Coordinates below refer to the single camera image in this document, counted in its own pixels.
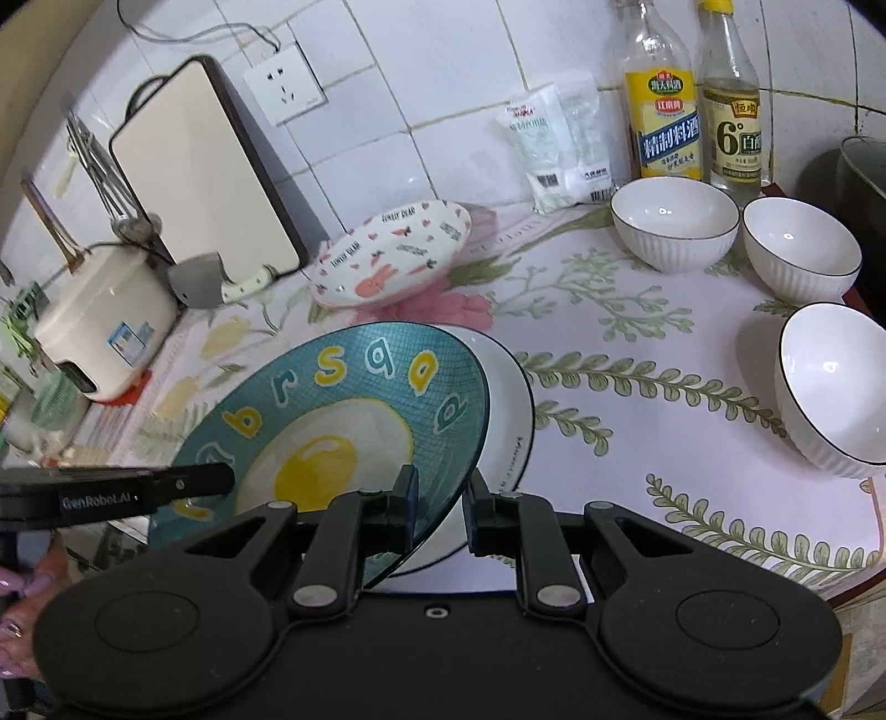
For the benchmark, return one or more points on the person's left hand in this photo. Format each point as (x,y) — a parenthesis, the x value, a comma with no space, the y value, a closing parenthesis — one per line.
(24,609)

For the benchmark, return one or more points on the cooking wine bottle yellow label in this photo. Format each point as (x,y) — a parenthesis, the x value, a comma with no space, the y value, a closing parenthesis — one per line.
(664,124)

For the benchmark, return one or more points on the teal egg print plate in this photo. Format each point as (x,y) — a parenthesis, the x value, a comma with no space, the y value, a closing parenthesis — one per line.
(332,374)

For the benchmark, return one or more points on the pale green container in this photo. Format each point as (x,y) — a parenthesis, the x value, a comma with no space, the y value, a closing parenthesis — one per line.
(59,415)

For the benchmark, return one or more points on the bunny print plate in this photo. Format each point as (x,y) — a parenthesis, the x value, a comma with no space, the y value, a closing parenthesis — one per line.
(387,270)

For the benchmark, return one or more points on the white plate with black rim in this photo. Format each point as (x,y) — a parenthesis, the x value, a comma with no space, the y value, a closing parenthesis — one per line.
(505,429)

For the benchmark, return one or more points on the glass pot lid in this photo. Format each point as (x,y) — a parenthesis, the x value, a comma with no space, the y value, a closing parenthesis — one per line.
(865,149)

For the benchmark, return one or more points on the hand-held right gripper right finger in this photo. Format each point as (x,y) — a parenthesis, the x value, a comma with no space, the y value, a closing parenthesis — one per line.
(475,519)

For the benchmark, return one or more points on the floral tablecloth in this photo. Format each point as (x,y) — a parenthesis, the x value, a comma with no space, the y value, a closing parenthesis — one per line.
(657,332)

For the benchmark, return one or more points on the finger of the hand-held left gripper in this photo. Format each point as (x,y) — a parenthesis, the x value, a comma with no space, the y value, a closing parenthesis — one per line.
(201,479)

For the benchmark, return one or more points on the white ribbed bowl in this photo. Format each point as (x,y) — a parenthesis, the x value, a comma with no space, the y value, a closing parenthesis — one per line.
(675,242)
(796,277)
(830,374)

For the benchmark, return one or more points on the hanging metal utensils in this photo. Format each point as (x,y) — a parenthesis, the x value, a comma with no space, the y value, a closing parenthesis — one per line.
(104,173)

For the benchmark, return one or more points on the white packet with red logo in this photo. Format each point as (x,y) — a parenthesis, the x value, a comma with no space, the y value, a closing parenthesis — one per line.
(536,145)

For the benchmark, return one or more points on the cream cutting board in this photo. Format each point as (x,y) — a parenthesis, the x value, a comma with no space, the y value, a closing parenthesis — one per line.
(201,173)

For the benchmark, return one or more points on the cream electric cooker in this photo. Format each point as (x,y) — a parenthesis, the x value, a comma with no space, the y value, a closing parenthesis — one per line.
(111,311)

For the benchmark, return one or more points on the white wall socket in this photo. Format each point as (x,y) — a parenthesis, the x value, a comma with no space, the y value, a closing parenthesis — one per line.
(284,83)

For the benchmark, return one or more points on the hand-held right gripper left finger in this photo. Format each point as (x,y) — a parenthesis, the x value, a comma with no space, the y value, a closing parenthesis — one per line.
(410,502)

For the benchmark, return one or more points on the red trivet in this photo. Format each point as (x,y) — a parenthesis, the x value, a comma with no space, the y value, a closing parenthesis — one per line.
(131,391)

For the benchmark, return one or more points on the black pot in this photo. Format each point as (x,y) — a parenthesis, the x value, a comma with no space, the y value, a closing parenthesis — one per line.
(824,187)

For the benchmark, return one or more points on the clear vinegar bottle yellow cap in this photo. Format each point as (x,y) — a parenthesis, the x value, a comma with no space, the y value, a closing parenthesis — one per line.
(737,138)

